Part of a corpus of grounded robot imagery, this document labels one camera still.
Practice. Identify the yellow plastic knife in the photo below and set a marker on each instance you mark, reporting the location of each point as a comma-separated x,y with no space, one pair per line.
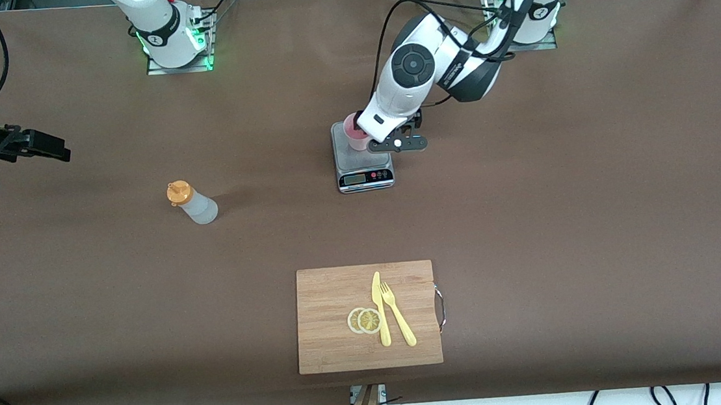
376,292

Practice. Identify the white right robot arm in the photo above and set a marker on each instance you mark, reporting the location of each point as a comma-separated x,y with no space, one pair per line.
163,30

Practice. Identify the clear sauce bottle orange cap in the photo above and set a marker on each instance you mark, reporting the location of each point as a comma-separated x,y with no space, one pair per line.
201,210

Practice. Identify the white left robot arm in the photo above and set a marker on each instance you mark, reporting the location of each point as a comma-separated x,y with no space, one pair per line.
414,64

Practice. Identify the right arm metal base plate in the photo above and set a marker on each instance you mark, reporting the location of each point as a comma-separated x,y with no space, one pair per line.
156,71

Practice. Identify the yellow plastic fork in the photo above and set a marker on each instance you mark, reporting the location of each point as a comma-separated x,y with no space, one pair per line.
400,320

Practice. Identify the pink plastic cup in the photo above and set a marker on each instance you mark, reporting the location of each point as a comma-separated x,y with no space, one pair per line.
354,143

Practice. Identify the small metal bracket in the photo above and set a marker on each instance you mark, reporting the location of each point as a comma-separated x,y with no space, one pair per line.
382,393

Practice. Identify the brown table cover sheet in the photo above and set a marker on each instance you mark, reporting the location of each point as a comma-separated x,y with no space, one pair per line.
148,312

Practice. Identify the silver digital kitchen scale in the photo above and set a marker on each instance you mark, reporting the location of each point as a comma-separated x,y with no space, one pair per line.
365,177

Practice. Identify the lemon slice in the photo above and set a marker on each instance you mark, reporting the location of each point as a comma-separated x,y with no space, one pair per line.
369,321
352,321

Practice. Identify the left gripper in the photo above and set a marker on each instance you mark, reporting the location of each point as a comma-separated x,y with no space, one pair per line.
358,121

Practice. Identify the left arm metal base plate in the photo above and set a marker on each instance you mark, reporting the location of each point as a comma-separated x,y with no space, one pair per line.
546,45

